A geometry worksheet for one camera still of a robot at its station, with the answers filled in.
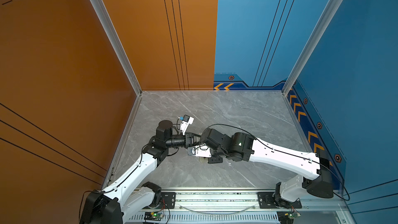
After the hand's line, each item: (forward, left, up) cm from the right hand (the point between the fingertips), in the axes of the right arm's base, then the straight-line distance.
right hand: (203, 148), depth 70 cm
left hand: (+3, 0, +2) cm, 4 cm away
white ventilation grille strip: (-24, -7, -20) cm, 32 cm away
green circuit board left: (-23, +24, -20) cm, 39 cm away
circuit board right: (-24, -38, -21) cm, 50 cm away
